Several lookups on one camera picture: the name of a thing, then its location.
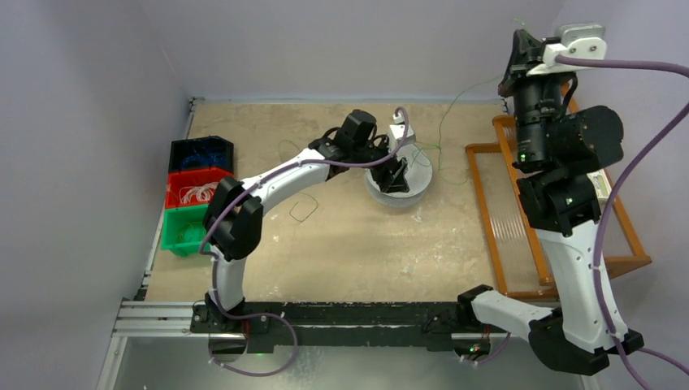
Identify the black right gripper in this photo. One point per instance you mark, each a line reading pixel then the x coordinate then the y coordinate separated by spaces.
pixel 521 75

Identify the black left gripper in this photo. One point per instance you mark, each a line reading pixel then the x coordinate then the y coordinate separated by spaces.
pixel 390 176

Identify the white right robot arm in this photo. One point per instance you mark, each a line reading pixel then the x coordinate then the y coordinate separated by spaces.
pixel 556 151

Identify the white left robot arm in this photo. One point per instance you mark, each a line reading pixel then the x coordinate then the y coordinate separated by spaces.
pixel 233 219

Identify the white perforated spool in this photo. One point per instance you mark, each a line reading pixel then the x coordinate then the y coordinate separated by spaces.
pixel 419 174

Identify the white cardboard box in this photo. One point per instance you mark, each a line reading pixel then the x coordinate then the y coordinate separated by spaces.
pixel 601 184

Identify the wooden rack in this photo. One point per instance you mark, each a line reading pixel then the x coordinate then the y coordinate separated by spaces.
pixel 519 265

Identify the red bin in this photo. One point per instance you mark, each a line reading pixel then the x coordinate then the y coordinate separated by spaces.
pixel 193 187

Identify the green bin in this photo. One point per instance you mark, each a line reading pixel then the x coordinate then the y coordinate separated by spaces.
pixel 183 230

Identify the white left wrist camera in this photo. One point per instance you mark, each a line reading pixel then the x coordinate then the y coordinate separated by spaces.
pixel 399 136

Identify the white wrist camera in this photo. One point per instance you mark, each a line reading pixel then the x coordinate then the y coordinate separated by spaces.
pixel 577 41
pixel 399 136

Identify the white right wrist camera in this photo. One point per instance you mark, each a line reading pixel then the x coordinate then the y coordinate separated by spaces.
pixel 577 41

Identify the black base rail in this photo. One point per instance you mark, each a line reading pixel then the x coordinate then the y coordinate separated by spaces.
pixel 433 325

